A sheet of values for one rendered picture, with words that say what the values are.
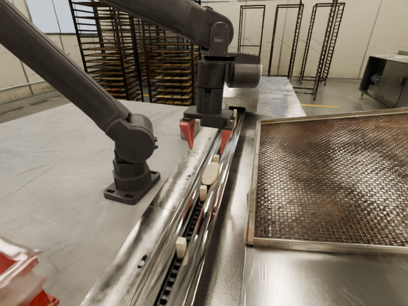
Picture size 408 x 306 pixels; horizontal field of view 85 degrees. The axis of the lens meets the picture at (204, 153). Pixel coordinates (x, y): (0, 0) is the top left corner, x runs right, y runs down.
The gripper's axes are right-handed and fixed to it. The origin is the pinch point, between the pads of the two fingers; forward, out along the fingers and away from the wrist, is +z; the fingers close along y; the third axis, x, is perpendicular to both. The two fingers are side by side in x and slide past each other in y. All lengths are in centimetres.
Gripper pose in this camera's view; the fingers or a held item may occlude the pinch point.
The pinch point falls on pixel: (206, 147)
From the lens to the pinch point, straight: 54.4
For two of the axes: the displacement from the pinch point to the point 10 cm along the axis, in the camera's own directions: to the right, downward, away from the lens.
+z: -0.5, 8.9, 4.5
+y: -9.7, -1.5, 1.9
